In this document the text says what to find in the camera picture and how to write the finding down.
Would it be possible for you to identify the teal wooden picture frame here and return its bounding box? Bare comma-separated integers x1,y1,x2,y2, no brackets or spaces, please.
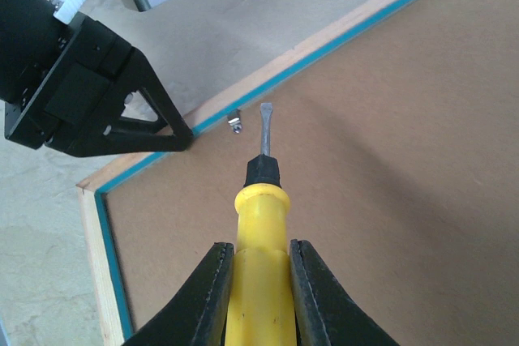
78,0,518,345

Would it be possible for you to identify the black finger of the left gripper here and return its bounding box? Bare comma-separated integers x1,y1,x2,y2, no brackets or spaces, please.
45,48,194,157

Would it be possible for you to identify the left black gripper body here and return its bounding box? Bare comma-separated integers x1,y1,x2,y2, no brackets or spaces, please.
4,13,132,150

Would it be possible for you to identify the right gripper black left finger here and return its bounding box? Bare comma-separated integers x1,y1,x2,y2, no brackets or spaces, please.
124,242,234,346

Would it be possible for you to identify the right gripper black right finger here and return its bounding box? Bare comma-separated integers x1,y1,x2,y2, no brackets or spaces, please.
290,239,397,345

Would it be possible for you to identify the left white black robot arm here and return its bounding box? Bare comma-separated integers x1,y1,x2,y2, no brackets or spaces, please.
1,0,194,157

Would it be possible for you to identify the yellow handled screwdriver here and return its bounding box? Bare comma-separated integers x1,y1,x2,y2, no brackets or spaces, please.
225,103,297,345

